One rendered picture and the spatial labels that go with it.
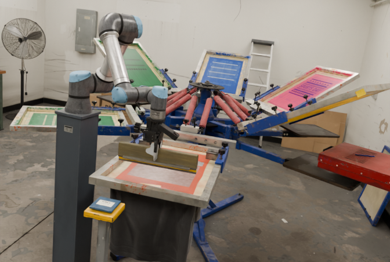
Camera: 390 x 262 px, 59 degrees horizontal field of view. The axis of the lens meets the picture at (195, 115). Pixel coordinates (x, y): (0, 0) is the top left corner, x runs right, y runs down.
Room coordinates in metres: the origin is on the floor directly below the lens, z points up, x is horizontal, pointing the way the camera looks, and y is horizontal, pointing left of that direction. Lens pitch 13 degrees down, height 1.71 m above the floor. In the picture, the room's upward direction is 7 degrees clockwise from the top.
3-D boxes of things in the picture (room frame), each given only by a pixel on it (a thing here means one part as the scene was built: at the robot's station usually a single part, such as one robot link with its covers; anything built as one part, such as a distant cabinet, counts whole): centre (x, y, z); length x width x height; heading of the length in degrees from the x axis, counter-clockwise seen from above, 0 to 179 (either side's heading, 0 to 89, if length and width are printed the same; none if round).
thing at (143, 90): (1.68, 0.26, 1.39); 0.11 x 0.11 x 0.08; 44
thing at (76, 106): (1.93, 0.67, 1.25); 0.15 x 0.15 x 0.10
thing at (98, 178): (1.87, 0.11, 0.97); 0.79 x 0.58 x 0.04; 170
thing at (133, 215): (1.58, 0.17, 0.74); 0.45 x 0.03 x 0.43; 80
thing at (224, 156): (2.05, -0.20, 0.98); 0.30 x 0.05 x 0.07; 170
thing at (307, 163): (2.47, -0.58, 0.91); 1.34 x 0.40 x 0.08; 50
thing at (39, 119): (2.60, 0.78, 1.05); 1.08 x 0.61 x 0.23; 110
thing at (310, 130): (3.13, -0.70, 0.91); 1.34 x 0.40 x 0.08; 110
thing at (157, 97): (1.62, 0.18, 1.40); 0.09 x 0.08 x 0.11; 44
